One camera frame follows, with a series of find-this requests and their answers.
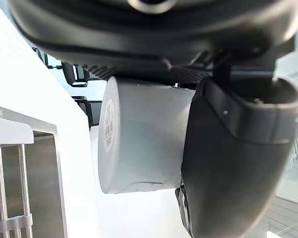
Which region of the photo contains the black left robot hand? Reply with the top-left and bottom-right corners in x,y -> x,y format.
7,0 -> 298,238

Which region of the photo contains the pale grey cup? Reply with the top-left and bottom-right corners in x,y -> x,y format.
97,76 -> 197,195

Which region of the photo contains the sink drain rack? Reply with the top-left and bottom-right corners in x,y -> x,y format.
0,116 -> 35,238

